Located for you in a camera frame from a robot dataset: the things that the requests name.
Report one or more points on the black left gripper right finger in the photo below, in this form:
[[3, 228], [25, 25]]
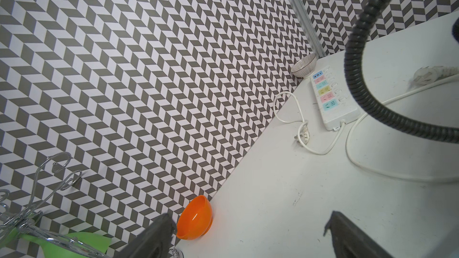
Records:
[[349, 241]]

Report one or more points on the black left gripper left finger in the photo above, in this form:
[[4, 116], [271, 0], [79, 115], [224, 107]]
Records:
[[154, 242]]

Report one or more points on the white strip with coloured labels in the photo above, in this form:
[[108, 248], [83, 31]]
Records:
[[333, 97]]

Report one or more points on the orange plastic bowl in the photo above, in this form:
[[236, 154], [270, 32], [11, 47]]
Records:
[[195, 220]]

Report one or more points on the green plastic banana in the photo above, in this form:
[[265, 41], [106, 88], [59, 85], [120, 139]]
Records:
[[54, 245]]

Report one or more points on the patterned ceramic bowl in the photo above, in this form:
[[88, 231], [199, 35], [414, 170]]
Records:
[[304, 67]]

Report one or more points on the chrome wire stand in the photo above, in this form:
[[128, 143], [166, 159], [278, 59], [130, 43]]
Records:
[[31, 213]]

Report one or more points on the left aluminium corner post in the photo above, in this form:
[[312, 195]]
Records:
[[307, 26]]

